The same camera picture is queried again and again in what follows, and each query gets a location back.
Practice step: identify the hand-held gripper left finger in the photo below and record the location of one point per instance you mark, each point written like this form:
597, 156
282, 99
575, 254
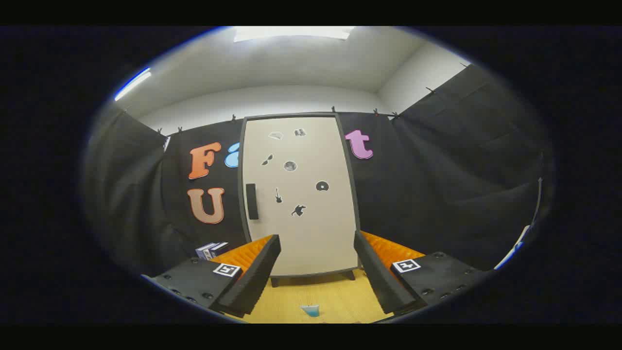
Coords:
260, 270

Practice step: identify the white cabinet door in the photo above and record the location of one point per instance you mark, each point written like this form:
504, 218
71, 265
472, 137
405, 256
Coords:
311, 233

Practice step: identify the dark grey cabinet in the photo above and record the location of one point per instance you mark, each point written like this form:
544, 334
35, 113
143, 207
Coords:
241, 146

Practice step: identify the black backdrop cloth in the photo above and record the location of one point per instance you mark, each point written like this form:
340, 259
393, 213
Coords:
437, 170

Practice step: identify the dark blue book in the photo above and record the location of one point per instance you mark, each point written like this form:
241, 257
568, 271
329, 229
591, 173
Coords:
211, 250

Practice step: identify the white and blue cup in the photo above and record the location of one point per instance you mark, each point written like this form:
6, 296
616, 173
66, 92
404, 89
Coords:
311, 311

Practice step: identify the ceiling light strip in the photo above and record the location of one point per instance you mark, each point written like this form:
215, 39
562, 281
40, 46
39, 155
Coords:
132, 85

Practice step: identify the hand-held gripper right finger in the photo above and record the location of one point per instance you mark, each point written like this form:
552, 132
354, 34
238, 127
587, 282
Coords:
374, 272

